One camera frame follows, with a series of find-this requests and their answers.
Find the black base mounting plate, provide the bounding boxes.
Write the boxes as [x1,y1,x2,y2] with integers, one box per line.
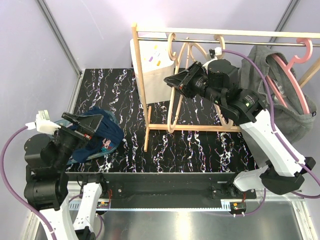
[49,171,258,211]

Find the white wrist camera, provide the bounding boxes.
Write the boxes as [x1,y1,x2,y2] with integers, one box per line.
[25,110,61,135]
[202,47,223,69]

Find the navy blue shorts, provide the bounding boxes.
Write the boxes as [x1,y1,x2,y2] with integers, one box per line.
[67,106,125,163]

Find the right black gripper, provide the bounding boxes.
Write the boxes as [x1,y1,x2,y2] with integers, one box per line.
[164,60,224,106]

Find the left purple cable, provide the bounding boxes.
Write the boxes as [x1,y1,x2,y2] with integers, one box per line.
[1,123,105,240]

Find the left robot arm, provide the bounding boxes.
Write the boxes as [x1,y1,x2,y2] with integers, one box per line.
[23,110,108,240]

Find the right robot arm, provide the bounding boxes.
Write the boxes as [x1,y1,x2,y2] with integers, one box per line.
[164,59,316,199]

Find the wooden clothes rack frame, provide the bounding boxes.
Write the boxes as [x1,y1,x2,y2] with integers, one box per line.
[131,22,320,151]

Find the blue transparent plastic bin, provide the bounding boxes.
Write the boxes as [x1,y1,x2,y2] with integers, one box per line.
[52,109,121,166]

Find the grey shorts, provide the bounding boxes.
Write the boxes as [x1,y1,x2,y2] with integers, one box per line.
[239,45,317,168]

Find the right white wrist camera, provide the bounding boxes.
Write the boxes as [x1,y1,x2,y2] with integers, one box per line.
[202,47,223,69]

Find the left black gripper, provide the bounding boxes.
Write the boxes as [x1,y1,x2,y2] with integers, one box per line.
[52,110,103,168]

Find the pink plastic hanger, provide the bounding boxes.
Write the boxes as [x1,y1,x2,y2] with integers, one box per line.
[266,37,314,115]

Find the white box with stickers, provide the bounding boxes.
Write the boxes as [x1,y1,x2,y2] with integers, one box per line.
[139,40,175,104]

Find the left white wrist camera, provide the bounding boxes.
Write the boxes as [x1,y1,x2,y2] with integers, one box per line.
[25,110,61,135]

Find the colourful comic print shorts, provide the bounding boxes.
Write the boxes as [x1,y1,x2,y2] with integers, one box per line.
[101,138,113,152]

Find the beige hanger of comic shorts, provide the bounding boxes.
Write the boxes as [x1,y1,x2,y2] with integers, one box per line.
[188,34,236,130]

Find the metal clothes rail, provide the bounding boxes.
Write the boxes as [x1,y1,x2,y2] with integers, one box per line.
[138,37,307,47]

